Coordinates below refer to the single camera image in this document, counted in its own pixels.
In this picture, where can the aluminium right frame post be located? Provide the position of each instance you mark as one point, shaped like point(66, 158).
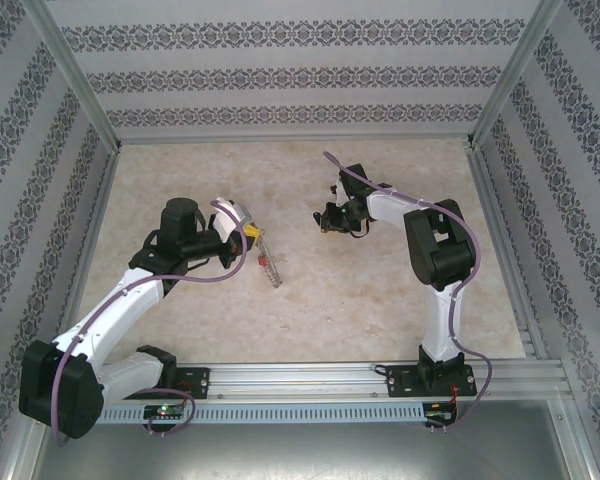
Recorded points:
point(520, 70)

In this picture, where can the aluminium frame post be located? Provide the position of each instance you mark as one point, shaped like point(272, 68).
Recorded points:
point(520, 70)
point(70, 70)

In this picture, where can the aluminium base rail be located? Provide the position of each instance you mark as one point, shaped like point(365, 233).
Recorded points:
point(305, 377)

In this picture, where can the key with red tag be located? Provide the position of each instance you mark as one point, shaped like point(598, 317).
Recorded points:
point(262, 260)

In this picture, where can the circuit board with orange light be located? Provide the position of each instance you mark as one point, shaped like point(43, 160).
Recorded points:
point(440, 412)

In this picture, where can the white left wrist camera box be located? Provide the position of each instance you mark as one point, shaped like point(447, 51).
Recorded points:
point(227, 217)

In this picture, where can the key with black head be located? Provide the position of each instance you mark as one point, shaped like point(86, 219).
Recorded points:
point(317, 217)

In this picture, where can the aluminium left frame post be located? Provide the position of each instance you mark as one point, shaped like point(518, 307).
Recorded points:
point(70, 70)

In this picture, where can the aluminium right side rail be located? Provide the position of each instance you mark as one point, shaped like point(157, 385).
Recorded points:
point(510, 250)

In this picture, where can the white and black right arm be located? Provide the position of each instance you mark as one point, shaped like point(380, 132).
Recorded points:
point(440, 250)

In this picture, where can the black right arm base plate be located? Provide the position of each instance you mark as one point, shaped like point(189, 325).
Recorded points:
point(397, 380)

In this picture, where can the aluminium left side rail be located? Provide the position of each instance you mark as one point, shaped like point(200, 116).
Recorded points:
point(97, 200)

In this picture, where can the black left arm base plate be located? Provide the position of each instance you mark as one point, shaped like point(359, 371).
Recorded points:
point(195, 382)

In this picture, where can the circuit board with green light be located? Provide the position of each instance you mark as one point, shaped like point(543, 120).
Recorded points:
point(165, 411)

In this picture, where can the grey metal sheet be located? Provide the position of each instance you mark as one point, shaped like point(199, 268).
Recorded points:
point(305, 450)

